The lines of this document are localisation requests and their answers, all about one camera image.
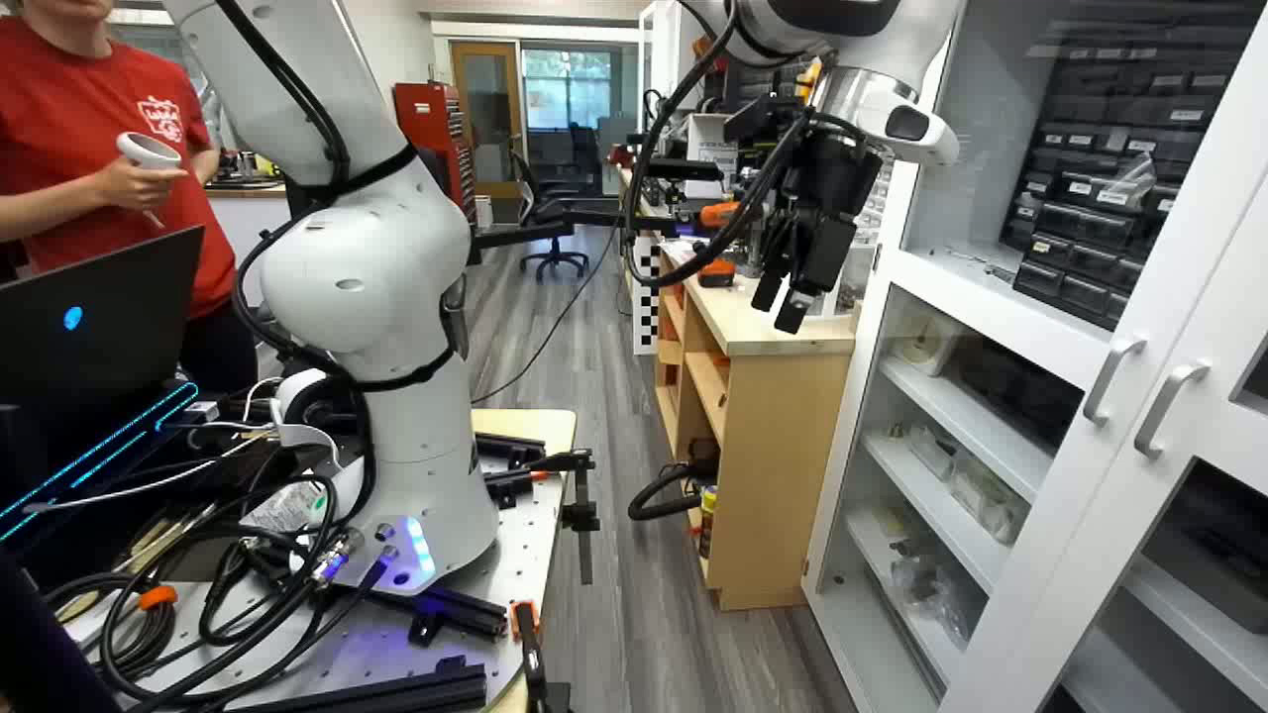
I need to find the white handheld controller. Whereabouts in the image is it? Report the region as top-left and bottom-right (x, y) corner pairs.
(110, 127), (185, 180)

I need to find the orange tool grip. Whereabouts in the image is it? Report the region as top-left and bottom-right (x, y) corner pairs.
(133, 580), (183, 613)

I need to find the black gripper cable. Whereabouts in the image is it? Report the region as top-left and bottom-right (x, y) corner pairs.
(621, 7), (823, 295)

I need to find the person's right forearm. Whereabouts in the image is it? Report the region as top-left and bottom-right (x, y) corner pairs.
(0, 161), (117, 250)

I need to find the black small parts organizer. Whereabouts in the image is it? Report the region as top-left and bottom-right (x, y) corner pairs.
(1002, 5), (1261, 332)

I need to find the wooden workbench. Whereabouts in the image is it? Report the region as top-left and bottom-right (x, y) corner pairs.
(650, 235), (866, 613)

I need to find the orange black clamp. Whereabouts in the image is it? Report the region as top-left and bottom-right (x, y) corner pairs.
(510, 600), (576, 713)

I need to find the black office chair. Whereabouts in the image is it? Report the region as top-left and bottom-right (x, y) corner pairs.
(510, 156), (601, 285)

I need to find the blue edged black case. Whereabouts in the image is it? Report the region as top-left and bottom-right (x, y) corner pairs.
(0, 376), (203, 547)

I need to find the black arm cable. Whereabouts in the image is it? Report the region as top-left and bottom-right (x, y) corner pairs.
(210, 0), (484, 402)

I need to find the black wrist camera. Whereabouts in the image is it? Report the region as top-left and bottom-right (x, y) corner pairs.
(723, 93), (813, 152)

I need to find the checkerboard calibration board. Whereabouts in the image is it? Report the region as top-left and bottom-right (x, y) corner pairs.
(630, 230), (667, 361)

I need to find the grey items upper right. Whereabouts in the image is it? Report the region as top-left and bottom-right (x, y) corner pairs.
(877, 520), (992, 643)

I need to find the black aluminium extrusion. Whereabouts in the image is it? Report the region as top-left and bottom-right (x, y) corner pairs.
(234, 652), (490, 713)

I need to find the wooden door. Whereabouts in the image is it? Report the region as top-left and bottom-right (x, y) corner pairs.
(447, 37), (526, 207)

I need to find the black bar clamp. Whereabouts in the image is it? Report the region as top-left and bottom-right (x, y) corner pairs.
(473, 427), (607, 588)

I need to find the dark navy rounded object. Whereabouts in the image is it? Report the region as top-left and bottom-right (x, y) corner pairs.
(0, 549), (129, 713)

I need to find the person's right hand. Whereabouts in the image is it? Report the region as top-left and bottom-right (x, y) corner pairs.
(88, 152), (196, 219)

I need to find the black hose loop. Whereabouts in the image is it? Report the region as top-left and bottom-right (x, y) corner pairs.
(621, 450), (723, 526)

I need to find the white shelf cabinet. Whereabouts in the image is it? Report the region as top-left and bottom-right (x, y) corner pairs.
(802, 0), (1268, 713)

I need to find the black plastic case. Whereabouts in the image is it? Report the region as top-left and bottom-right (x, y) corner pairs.
(941, 330), (1091, 457)

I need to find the person in red shirt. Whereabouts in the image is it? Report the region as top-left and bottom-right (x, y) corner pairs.
(0, 0), (262, 402)

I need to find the black laptop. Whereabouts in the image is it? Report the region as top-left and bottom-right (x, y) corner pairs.
(0, 221), (210, 446)

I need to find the black cable coil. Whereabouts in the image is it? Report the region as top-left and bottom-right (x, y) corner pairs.
(45, 520), (402, 713)

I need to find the white glass cabinet door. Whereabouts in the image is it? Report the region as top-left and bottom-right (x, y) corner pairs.
(1043, 332), (1268, 713)
(803, 269), (1160, 713)

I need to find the orange cordless drill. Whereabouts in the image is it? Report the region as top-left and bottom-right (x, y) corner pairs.
(695, 193), (747, 289)

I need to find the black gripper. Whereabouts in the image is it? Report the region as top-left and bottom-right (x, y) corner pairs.
(748, 127), (889, 338)

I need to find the silver cabinet door handle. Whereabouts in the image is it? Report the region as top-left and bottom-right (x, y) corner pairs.
(1130, 361), (1214, 458)
(1082, 332), (1155, 427)

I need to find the red tool chest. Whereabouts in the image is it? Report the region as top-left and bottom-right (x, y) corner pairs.
(391, 78), (473, 211)

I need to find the black bracket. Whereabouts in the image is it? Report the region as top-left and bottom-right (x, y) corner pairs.
(407, 588), (516, 648)

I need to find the thin black floor cable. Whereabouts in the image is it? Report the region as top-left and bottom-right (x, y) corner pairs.
(473, 221), (625, 408)

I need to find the clear plastic bag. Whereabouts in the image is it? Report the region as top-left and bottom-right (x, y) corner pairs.
(896, 420), (1037, 547)

